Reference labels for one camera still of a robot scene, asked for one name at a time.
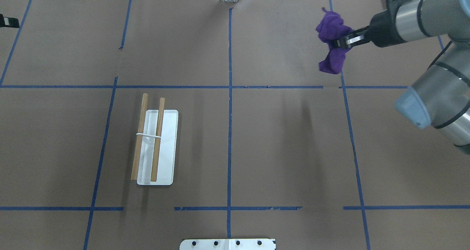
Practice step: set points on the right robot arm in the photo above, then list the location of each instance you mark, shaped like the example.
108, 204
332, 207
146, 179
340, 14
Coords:
439, 97

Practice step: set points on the white pole base plate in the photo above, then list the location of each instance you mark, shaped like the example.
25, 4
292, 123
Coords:
228, 244

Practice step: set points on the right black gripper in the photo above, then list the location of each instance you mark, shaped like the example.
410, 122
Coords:
383, 30

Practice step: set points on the purple towel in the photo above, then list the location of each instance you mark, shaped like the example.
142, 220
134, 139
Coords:
330, 29

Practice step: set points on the white rack centre bracket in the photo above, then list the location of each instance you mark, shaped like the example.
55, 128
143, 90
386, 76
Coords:
146, 138

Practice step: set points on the wooden rack rod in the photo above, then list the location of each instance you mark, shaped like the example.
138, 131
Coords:
159, 126
139, 136

